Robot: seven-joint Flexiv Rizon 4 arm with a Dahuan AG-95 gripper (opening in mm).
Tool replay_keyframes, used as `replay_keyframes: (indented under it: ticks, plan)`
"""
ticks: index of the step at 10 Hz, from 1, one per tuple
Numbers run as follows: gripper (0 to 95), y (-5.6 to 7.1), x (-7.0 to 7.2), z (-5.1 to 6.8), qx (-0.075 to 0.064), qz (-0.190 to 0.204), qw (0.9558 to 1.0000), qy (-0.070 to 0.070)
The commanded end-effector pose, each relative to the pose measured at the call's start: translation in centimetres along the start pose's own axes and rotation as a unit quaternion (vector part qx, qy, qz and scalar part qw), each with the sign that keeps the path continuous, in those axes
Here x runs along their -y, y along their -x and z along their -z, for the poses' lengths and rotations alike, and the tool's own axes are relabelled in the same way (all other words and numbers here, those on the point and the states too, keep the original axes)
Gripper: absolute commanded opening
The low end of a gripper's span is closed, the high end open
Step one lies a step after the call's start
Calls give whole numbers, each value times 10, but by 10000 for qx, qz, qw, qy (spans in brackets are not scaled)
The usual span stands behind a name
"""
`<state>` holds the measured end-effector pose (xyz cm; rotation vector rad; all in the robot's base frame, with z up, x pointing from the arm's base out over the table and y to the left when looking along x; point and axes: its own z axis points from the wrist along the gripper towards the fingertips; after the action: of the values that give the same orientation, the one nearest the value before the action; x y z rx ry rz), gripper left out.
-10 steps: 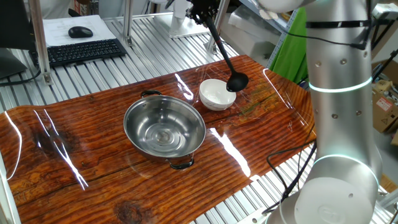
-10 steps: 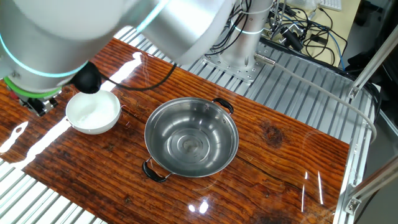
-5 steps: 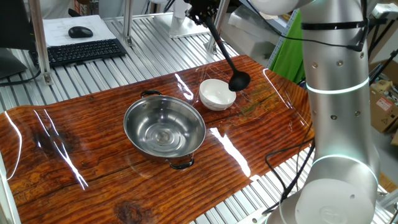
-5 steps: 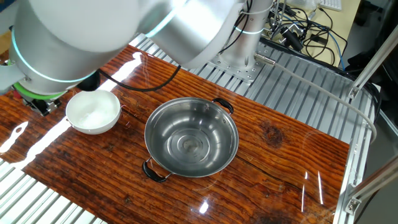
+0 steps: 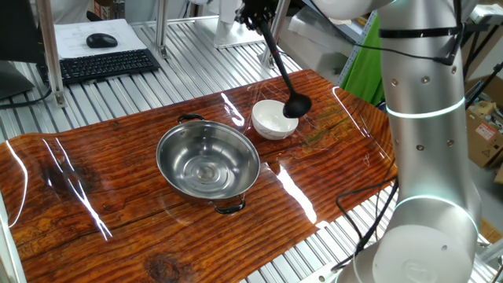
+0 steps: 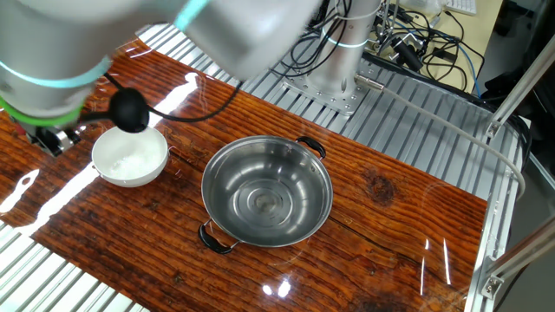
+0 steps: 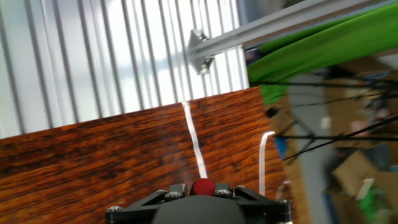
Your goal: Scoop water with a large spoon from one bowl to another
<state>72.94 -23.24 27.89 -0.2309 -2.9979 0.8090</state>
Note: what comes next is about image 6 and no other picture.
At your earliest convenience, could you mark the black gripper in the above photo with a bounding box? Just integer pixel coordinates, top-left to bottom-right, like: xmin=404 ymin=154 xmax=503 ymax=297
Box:
xmin=16 ymin=122 xmax=83 ymax=158

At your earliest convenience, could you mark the black ladle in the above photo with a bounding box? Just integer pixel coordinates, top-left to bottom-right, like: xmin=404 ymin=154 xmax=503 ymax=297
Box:
xmin=77 ymin=87 xmax=151 ymax=134

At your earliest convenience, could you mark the white ceramic bowl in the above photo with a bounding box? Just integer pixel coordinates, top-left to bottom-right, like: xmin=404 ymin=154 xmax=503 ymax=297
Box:
xmin=91 ymin=125 xmax=170 ymax=188

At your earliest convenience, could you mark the wood grain table mat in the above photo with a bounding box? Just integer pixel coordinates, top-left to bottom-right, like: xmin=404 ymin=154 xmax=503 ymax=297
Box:
xmin=0 ymin=37 xmax=489 ymax=312

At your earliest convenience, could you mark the stainless steel pot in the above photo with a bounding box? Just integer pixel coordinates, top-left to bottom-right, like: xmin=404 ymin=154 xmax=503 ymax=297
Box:
xmin=198 ymin=135 xmax=335 ymax=256

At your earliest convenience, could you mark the white keyboard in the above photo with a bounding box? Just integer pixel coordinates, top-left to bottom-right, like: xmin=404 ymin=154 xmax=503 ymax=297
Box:
xmin=441 ymin=0 xmax=478 ymax=16

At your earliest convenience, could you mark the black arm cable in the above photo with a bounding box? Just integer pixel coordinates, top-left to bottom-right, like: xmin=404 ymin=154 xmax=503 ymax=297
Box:
xmin=103 ymin=72 xmax=244 ymax=124

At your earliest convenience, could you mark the black cable bundle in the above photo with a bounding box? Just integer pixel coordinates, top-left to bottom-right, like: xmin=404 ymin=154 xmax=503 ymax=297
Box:
xmin=271 ymin=0 xmax=486 ymax=99

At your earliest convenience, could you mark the grey flexible hose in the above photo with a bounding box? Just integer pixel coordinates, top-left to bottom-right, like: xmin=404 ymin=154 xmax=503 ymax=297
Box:
xmin=354 ymin=73 xmax=527 ymax=200

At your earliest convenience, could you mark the blue cable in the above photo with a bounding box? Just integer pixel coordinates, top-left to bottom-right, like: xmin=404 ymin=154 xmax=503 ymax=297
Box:
xmin=454 ymin=42 xmax=483 ymax=97

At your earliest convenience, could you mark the aluminium frame post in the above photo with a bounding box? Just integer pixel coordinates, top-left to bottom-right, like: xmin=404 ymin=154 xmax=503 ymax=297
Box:
xmin=484 ymin=32 xmax=555 ymax=140
xmin=480 ymin=220 xmax=555 ymax=301

